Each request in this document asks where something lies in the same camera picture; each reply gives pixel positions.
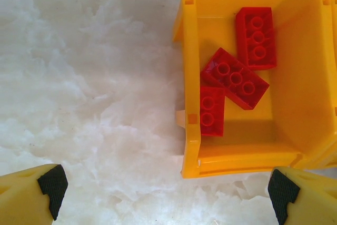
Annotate red lego brick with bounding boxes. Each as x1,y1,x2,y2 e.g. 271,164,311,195
200,47,271,111
235,6,278,71
199,85,226,137

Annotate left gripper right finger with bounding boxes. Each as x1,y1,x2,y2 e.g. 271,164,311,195
267,167,337,225

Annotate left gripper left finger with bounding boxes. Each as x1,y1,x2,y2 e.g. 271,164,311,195
0,163,69,225

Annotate yellow plastic bin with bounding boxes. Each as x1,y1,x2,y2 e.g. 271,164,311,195
323,0,337,169
172,0,333,181

